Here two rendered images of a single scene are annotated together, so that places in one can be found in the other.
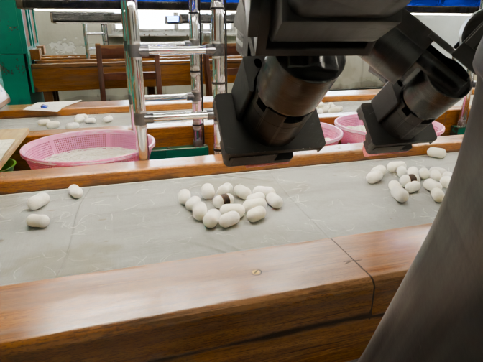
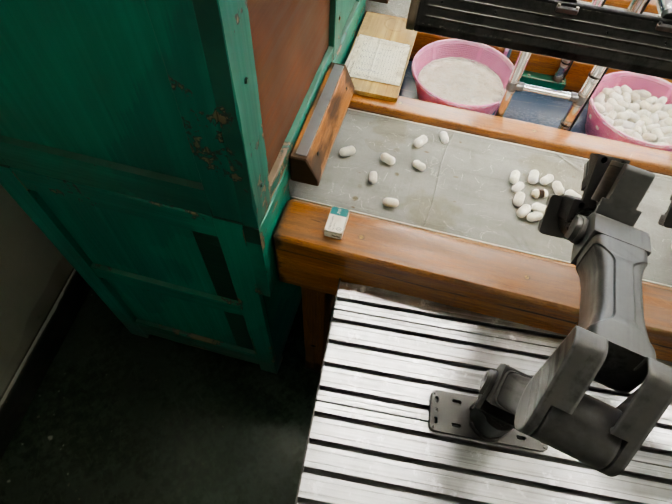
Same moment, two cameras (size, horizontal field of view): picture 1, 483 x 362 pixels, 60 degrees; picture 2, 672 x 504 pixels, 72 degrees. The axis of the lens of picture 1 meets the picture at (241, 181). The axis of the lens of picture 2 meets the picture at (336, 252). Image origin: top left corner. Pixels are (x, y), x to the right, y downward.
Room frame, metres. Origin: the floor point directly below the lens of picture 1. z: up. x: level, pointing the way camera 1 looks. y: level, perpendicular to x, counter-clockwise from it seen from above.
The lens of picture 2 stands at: (-0.18, 0.09, 1.50)
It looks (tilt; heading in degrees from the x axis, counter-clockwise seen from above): 58 degrees down; 28
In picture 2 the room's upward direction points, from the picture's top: 4 degrees clockwise
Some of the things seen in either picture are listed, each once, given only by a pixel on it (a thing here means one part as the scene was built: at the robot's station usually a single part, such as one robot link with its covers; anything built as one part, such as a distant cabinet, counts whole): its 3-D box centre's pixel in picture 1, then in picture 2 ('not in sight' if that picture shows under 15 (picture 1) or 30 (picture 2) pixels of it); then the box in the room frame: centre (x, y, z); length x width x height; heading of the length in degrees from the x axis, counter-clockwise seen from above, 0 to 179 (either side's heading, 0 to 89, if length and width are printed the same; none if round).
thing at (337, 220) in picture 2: not in sight; (336, 222); (0.28, 0.34, 0.78); 0.06 x 0.04 x 0.02; 16
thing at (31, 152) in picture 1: (93, 164); (460, 86); (0.86, 0.32, 0.72); 0.27 x 0.27 x 0.10
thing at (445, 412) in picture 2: not in sight; (494, 415); (0.12, -0.06, 0.71); 0.20 x 0.07 x 0.08; 111
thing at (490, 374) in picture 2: not in sight; (507, 399); (0.13, -0.06, 0.77); 0.09 x 0.06 x 0.06; 94
